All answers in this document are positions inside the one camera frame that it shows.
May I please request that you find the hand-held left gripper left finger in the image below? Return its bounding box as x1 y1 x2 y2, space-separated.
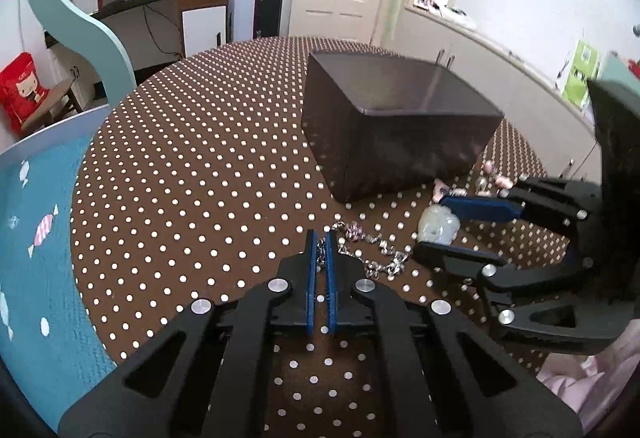
57 229 319 438

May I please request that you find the pale jade pendant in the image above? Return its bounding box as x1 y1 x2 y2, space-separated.
417 205 461 247

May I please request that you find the dark desk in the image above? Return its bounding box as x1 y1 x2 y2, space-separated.
43 0 231 70

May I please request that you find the wooden chair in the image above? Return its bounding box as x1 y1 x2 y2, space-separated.
19 80 84 132

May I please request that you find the small white cabinet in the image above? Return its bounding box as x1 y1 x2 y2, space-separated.
180 4 227 60

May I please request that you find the green box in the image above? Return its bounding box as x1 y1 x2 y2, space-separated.
562 39 602 112

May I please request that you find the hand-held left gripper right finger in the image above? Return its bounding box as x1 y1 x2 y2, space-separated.
325 229 584 438

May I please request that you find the blue candy print bed sheet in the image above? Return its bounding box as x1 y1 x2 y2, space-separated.
0 105 119 435

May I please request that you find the white cloth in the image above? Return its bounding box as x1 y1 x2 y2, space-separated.
432 5 479 27

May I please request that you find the grey metal tin box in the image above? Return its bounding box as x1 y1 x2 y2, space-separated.
300 49 505 203

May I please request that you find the red cartoon cushion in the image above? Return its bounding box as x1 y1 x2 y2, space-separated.
0 52 51 137

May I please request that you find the brown polka dot tablecloth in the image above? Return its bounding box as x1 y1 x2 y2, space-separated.
69 35 609 438

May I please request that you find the white sideboard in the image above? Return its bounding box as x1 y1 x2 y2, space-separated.
379 5 609 185

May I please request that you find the silver chain bracelet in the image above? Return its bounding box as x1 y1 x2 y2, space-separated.
318 219 409 282

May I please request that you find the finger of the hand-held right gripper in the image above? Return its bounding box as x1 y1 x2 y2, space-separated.
411 227 638 355
439 175 604 240

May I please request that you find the teal bunk bed frame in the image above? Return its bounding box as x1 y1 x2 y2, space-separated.
22 0 139 110

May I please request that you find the pink charm bracelet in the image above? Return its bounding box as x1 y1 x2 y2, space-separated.
432 160 514 199

